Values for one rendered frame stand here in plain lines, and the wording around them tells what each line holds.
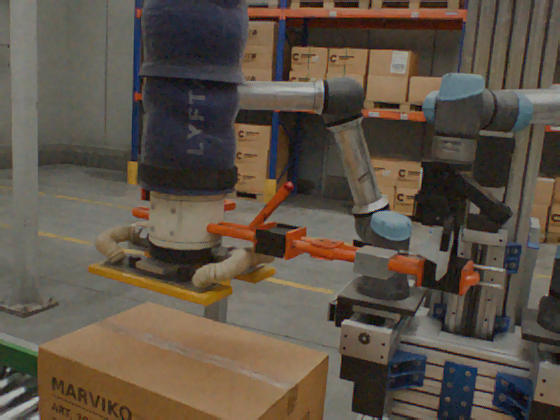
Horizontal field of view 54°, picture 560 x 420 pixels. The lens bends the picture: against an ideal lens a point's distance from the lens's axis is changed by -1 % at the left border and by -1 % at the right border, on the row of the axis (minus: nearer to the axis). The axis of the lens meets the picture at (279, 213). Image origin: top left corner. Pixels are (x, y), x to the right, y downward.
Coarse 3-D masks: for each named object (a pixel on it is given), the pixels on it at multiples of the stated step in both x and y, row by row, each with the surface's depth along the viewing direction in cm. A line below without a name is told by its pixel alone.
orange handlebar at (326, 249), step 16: (144, 208) 137; (224, 208) 149; (208, 224) 124; (224, 224) 126; (240, 224) 125; (304, 240) 117; (320, 240) 113; (336, 240) 115; (320, 256) 112; (336, 256) 109; (352, 256) 108; (400, 256) 108; (400, 272) 104; (416, 272) 102
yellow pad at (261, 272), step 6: (144, 252) 144; (252, 270) 132; (258, 270) 133; (264, 270) 133; (270, 270) 135; (240, 276) 130; (246, 276) 129; (252, 276) 129; (258, 276) 130; (264, 276) 132; (270, 276) 135; (252, 282) 129; (258, 282) 130
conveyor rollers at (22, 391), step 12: (0, 372) 200; (12, 372) 204; (0, 384) 191; (12, 384) 194; (24, 384) 192; (36, 384) 193; (0, 396) 183; (12, 396) 185; (24, 396) 188; (36, 396) 185; (0, 408) 180; (12, 408) 177; (24, 408) 178; (36, 408) 182
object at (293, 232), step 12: (264, 228) 119; (276, 228) 121; (288, 228) 122; (300, 228) 117; (264, 240) 116; (276, 240) 113; (288, 240) 113; (264, 252) 115; (276, 252) 114; (288, 252) 113; (300, 252) 119
